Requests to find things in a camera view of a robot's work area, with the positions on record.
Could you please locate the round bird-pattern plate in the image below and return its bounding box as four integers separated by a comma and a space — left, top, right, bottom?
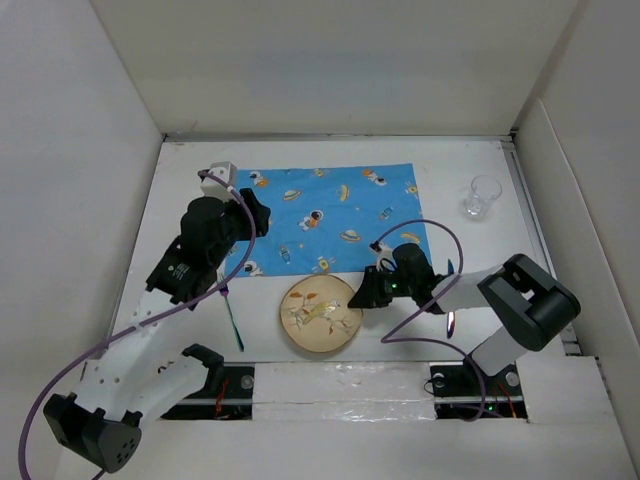
279, 274, 363, 354

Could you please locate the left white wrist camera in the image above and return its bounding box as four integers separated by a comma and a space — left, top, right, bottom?
198, 161, 237, 202

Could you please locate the iridescent knife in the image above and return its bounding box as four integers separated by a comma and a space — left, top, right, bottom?
446, 259, 456, 339

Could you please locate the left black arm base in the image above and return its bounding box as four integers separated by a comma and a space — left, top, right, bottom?
162, 363, 255, 421

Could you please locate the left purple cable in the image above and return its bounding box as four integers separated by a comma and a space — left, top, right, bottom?
18, 168, 259, 480

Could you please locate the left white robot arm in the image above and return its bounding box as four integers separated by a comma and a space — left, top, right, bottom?
43, 188, 271, 474

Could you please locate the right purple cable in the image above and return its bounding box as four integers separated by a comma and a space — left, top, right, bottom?
369, 218, 494, 421

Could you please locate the clear drinking glass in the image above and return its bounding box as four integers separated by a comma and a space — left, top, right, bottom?
463, 175, 503, 218

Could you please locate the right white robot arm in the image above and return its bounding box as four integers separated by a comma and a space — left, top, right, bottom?
348, 243, 581, 394

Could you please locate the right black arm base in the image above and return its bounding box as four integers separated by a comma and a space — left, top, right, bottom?
423, 360, 528, 421

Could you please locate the iridescent fork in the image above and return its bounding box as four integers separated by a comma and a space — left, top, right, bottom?
219, 284, 245, 352

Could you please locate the blue space-print cloth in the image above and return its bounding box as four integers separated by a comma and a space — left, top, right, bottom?
225, 164, 430, 277

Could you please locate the purple cable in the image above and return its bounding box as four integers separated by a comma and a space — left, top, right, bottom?
369, 218, 494, 421
18, 168, 259, 480

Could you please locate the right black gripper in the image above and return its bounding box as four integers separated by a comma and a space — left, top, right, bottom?
348, 265, 416, 309

